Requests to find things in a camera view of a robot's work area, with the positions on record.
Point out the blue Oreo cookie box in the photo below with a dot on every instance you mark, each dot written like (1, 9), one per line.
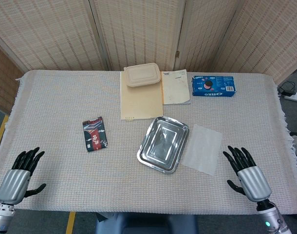
(213, 85)

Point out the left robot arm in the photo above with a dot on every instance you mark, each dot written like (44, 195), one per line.
(2, 218)

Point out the beige woven folding screen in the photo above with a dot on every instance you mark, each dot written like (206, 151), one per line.
(138, 31)

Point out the white power strip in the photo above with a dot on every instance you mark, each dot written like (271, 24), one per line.
(294, 97)

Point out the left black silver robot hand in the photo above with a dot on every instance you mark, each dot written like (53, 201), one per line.
(13, 181)

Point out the white paper sheet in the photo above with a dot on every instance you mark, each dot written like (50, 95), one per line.
(202, 150)

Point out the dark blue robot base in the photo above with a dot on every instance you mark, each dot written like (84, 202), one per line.
(146, 223)

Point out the beige lidded lunch box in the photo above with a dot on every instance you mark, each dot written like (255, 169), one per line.
(142, 74)

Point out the dark red snack packet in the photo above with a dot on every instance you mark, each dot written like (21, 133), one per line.
(95, 134)

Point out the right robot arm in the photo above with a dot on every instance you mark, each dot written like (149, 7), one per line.
(270, 217)

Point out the brass screen hinge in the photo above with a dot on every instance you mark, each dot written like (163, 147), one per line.
(177, 54)

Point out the white paper booklet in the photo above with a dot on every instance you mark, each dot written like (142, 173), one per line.
(175, 89)

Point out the silver metal tray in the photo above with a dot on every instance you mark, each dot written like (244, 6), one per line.
(163, 143)

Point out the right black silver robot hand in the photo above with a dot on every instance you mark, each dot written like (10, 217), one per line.
(253, 181)

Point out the white woven tablecloth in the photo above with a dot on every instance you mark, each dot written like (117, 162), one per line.
(65, 102)

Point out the tan spiral notebook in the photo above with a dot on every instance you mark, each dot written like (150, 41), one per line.
(141, 102)

